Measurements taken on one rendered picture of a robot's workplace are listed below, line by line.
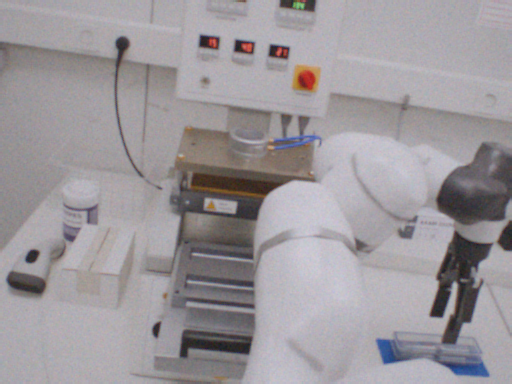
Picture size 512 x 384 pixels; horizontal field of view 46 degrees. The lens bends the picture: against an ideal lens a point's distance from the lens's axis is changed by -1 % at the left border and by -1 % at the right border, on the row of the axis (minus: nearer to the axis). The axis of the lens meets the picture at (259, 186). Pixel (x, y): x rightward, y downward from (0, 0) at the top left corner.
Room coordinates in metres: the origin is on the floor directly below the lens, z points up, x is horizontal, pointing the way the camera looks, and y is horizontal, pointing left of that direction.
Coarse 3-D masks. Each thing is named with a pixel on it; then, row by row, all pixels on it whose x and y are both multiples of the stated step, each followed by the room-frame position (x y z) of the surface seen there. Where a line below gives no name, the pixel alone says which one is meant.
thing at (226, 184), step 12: (192, 180) 1.06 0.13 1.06; (204, 180) 1.07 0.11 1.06; (216, 180) 1.08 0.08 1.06; (228, 180) 1.09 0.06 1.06; (240, 180) 1.09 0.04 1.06; (252, 180) 1.10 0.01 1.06; (228, 192) 1.04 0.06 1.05; (240, 192) 1.04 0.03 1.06; (252, 192) 1.05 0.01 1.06; (264, 192) 1.06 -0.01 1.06
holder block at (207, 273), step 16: (192, 256) 0.92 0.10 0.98; (208, 256) 0.93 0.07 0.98; (224, 256) 0.93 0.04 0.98; (240, 256) 0.93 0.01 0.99; (192, 272) 0.85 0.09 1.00; (208, 272) 0.86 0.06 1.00; (224, 272) 0.86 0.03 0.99; (240, 272) 0.87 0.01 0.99; (176, 288) 0.80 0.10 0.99; (192, 288) 0.82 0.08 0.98; (208, 288) 0.83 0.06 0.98; (224, 288) 0.84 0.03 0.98; (240, 288) 0.85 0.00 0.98; (176, 304) 0.78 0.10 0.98; (224, 304) 0.79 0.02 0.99; (240, 304) 0.79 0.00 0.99
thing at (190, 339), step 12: (192, 336) 0.67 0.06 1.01; (204, 336) 0.68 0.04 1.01; (216, 336) 0.68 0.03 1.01; (228, 336) 0.68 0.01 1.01; (240, 336) 0.69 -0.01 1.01; (252, 336) 0.69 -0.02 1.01; (180, 348) 0.67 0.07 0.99; (192, 348) 0.67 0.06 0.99; (204, 348) 0.67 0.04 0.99; (216, 348) 0.67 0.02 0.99; (228, 348) 0.67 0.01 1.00; (240, 348) 0.68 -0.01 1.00
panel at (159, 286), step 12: (156, 276) 0.92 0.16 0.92; (156, 288) 0.91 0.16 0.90; (156, 300) 0.90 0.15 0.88; (156, 312) 0.89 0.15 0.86; (156, 324) 0.88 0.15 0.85; (144, 336) 0.87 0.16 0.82; (144, 348) 0.86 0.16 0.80; (144, 360) 0.85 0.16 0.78; (144, 372) 0.84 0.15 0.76; (156, 372) 0.85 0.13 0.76; (168, 372) 0.85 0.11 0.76
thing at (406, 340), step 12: (396, 336) 1.02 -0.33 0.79; (408, 336) 1.03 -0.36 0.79; (420, 336) 1.03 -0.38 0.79; (432, 336) 1.04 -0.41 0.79; (408, 348) 0.99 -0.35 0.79; (420, 348) 1.00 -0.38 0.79; (432, 348) 1.00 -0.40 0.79; (444, 348) 1.01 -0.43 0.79; (456, 348) 1.01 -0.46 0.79; (468, 348) 1.02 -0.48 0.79; (480, 348) 1.02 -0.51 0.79
